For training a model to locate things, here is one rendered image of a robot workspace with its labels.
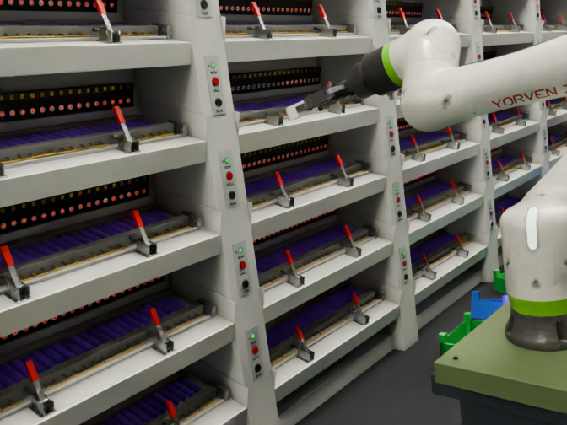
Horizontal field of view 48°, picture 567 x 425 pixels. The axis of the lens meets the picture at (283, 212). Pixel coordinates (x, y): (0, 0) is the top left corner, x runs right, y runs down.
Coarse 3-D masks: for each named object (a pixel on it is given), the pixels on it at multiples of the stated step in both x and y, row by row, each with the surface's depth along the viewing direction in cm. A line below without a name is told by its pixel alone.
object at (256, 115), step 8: (352, 96) 187; (344, 104) 181; (240, 112) 151; (248, 112) 152; (256, 112) 154; (264, 112) 156; (280, 112) 161; (240, 120) 150; (248, 120) 152; (256, 120) 152
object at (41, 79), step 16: (400, 0) 233; (416, 0) 243; (240, 64) 169; (256, 64) 174; (272, 64) 179; (288, 64) 184; (304, 64) 190; (0, 80) 119; (16, 80) 122; (32, 80) 124; (48, 80) 127; (64, 80) 129; (80, 80) 132; (96, 80) 135; (112, 80) 138; (128, 80) 142
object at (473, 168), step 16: (432, 0) 241; (448, 0) 237; (464, 0) 233; (448, 16) 238; (464, 16) 234; (480, 32) 240; (464, 48) 237; (464, 64) 238; (480, 128) 241; (480, 144) 241; (464, 160) 247; (480, 160) 243; (464, 176) 248; (480, 176) 244; (480, 208) 247; (464, 224) 253; (480, 224) 248; (496, 240) 255; (496, 256) 255; (480, 272) 253
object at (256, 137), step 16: (240, 96) 166; (256, 96) 171; (352, 112) 175; (368, 112) 181; (240, 128) 146; (256, 128) 147; (272, 128) 149; (288, 128) 153; (304, 128) 159; (320, 128) 164; (336, 128) 170; (352, 128) 176; (240, 144) 141; (256, 144) 146; (272, 144) 150
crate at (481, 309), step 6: (474, 294) 193; (480, 294) 194; (474, 300) 193; (480, 300) 192; (486, 300) 201; (492, 300) 205; (498, 300) 209; (474, 306) 193; (480, 306) 192; (486, 306) 191; (492, 306) 189; (498, 306) 188; (474, 312) 193; (480, 312) 192; (486, 312) 190; (492, 312) 189; (480, 318) 191; (486, 318) 190
